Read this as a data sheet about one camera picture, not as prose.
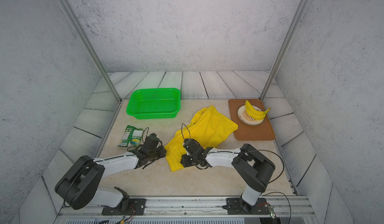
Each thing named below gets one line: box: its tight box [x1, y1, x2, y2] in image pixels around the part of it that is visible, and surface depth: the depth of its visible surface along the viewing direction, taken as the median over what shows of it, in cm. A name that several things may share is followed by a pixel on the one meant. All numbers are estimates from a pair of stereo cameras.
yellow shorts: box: [165, 105, 239, 172], surface depth 100 cm
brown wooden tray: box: [228, 99, 275, 141], surface depth 105 cm
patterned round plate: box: [237, 105, 266, 126], surface depth 110 cm
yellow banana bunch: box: [245, 100, 271, 120], surface depth 107 cm
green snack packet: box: [117, 125, 144, 147], surface depth 98 cm
